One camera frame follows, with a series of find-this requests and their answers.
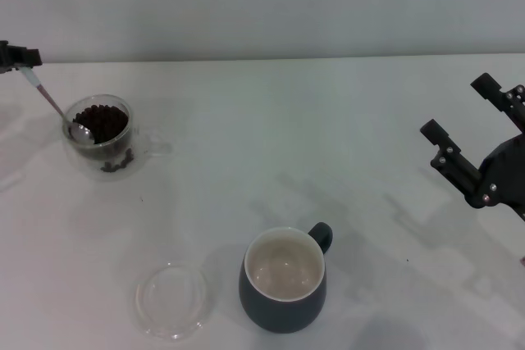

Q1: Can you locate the blue-handled metal spoon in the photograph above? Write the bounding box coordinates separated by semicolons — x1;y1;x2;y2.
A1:
21;66;95;146

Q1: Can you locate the coffee bean pile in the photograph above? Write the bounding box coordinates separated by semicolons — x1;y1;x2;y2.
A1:
72;104;130;146

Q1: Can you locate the clear glass saucer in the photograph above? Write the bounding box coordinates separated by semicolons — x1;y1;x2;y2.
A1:
135;261;208;341

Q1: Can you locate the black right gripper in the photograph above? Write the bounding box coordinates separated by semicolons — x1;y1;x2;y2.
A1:
419;72;525;222

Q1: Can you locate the double-walled glass cup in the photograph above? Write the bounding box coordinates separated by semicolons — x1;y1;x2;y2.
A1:
61;93;174;183

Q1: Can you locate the dark grey ceramic mug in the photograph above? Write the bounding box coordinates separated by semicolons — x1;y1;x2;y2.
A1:
238;221;335;335

